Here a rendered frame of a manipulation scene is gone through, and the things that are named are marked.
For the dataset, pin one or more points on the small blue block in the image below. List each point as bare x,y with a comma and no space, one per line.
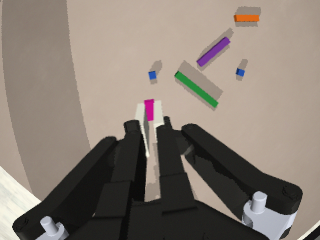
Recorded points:
240,72
152,75

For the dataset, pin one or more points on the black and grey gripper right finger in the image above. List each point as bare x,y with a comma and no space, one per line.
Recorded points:
268,204

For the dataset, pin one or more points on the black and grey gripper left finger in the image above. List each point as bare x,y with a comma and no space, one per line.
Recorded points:
74,200

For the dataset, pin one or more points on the purple rod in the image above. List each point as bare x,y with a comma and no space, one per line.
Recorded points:
213,51

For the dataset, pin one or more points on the small magenta block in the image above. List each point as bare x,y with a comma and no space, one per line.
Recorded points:
149,108

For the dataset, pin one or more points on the orange rod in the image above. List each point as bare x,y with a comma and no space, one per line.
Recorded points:
246,18

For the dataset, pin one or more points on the green rod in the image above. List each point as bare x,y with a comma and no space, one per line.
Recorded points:
196,89

